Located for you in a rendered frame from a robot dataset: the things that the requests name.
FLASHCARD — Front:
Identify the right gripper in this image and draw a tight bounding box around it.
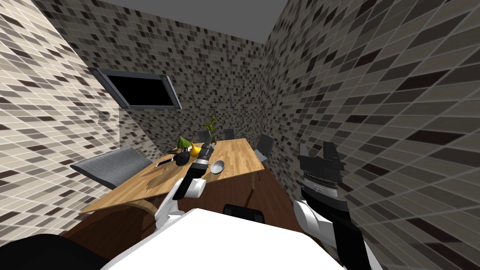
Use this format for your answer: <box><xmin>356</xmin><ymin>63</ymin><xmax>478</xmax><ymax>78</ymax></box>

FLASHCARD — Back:
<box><xmin>298</xmin><ymin>141</ymin><xmax>346</xmax><ymax>177</ymax></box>

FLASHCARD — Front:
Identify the black round pot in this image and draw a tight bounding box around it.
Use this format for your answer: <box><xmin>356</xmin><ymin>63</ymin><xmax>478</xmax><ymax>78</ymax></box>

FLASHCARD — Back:
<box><xmin>174</xmin><ymin>150</ymin><xmax>191</xmax><ymax>166</ymax></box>

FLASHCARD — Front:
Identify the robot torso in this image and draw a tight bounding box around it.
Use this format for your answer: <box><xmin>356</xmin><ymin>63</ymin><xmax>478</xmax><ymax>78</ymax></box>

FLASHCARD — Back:
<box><xmin>99</xmin><ymin>203</ymin><xmax>346</xmax><ymax>270</ymax></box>

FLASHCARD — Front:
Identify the black wall television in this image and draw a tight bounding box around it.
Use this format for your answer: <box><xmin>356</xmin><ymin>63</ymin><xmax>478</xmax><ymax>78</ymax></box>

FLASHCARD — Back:
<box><xmin>88</xmin><ymin>67</ymin><xmax>183</xmax><ymax>111</ymax></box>

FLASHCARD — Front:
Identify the grey upholstered bench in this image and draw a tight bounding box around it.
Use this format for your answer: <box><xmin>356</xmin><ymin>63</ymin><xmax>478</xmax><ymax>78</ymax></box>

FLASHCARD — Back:
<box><xmin>70</xmin><ymin>146</ymin><xmax>154</xmax><ymax>190</ymax></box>

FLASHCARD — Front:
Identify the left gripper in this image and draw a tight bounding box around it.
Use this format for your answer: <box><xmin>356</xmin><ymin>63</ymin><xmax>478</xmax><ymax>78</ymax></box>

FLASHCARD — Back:
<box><xmin>198</xmin><ymin>136</ymin><xmax>216</xmax><ymax>162</ymax></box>

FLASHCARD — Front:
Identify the green potted plant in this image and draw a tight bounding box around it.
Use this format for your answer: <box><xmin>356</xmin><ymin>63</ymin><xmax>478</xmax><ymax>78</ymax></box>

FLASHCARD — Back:
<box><xmin>203</xmin><ymin>116</ymin><xmax>219</xmax><ymax>145</ymax></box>

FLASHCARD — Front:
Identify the wooden dining table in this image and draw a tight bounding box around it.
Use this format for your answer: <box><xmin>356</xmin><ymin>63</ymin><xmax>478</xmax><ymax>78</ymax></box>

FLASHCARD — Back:
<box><xmin>78</xmin><ymin>138</ymin><xmax>266</xmax><ymax>215</ymax></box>

